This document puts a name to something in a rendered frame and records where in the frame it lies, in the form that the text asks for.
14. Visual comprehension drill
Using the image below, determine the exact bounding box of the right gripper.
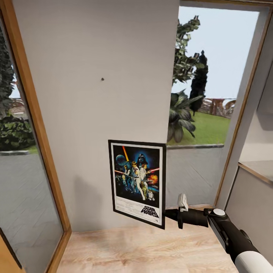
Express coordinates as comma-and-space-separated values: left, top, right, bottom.
162, 207, 198, 229

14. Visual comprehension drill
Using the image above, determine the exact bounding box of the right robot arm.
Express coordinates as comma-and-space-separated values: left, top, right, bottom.
162, 193, 273, 273

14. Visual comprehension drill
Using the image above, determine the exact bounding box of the poster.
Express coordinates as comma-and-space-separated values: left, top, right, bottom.
108, 140, 166, 229

